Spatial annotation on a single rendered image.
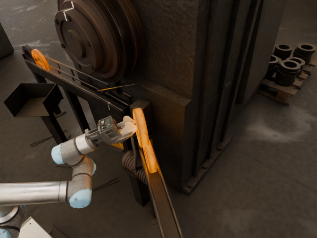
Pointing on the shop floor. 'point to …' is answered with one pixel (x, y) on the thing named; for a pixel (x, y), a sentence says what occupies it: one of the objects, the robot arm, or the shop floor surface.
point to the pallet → (287, 71)
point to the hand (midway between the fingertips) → (139, 124)
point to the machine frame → (187, 80)
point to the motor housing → (137, 178)
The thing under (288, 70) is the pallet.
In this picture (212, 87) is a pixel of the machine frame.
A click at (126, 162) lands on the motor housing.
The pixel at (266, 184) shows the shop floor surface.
